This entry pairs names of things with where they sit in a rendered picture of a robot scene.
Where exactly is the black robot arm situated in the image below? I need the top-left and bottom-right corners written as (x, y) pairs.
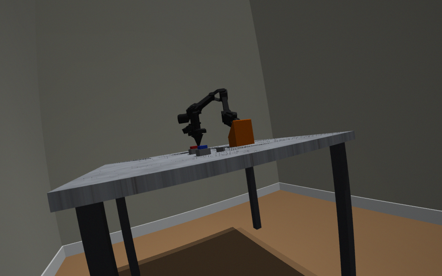
top-left (178, 88), bottom-right (240, 134)

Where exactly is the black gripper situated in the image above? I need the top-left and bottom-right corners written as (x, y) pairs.
top-left (188, 121), bottom-right (206, 146)

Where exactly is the blue button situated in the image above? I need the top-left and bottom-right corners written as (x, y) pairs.
top-left (195, 145), bottom-right (211, 156)

